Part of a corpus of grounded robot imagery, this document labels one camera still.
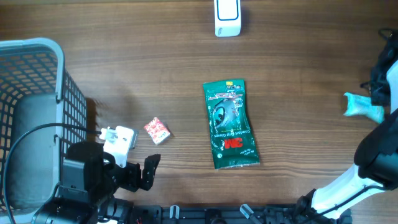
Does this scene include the small red snack box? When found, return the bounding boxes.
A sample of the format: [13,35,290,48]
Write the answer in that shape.
[144,117,171,145]

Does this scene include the left camera black cable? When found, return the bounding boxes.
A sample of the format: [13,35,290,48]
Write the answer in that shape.
[1,123,103,224]

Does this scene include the white barcode scanner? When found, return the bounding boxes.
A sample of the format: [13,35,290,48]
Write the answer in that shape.
[213,0,242,37]

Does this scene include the green 3M gloves package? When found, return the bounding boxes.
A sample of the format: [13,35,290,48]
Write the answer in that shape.
[203,79,260,170]

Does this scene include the mint green tissue pack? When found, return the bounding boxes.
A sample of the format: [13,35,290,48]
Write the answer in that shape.
[343,92,384,124]

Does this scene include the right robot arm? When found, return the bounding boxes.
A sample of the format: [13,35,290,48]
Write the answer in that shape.
[292,28,397,223]

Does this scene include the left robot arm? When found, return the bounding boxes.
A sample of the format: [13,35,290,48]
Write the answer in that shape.
[32,141,161,224]

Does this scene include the grey plastic mesh basket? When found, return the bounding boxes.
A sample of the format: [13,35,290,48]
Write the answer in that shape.
[1,38,87,223]

